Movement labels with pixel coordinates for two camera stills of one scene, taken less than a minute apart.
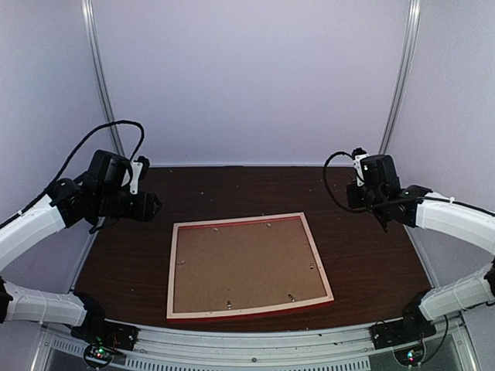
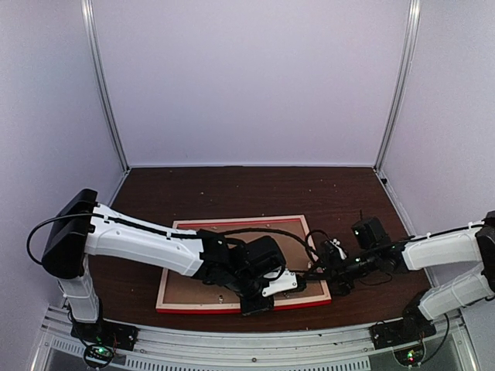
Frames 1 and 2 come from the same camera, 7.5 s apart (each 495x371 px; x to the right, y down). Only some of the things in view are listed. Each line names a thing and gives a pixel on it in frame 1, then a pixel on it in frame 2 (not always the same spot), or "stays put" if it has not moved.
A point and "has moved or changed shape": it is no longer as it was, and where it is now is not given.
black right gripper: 353,201 → 344,284
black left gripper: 144,211 → 250,308
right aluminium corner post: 397,110 stays put
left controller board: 97,355 stays put
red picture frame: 239,267 has moved or changed shape
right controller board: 410,356 stays put
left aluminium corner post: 93,28 stays put
